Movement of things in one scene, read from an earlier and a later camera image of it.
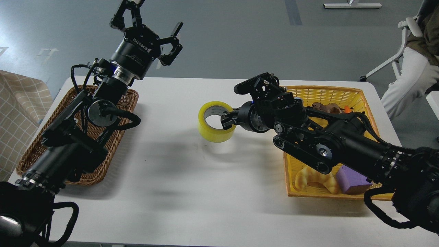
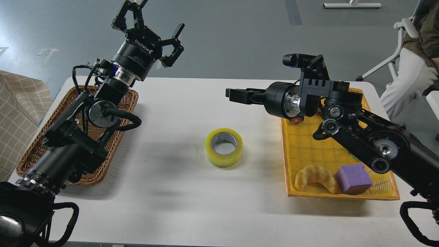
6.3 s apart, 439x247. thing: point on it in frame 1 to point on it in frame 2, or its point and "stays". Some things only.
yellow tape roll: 210,133 to 224,147
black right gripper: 251,116 to 281,99
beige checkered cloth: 24,100 stays
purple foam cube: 350,182 stays
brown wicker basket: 111,144 stays
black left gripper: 140,47 stays
